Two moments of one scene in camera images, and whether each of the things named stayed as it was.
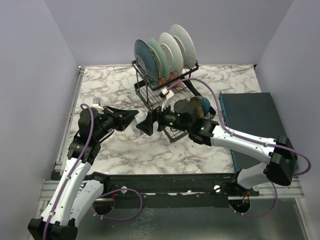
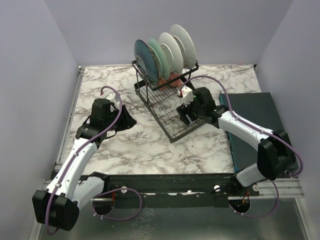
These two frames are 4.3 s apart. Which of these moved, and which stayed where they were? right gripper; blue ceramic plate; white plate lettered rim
Moved: right gripper
Stayed: white plate lettered rim; blue ceramic plate
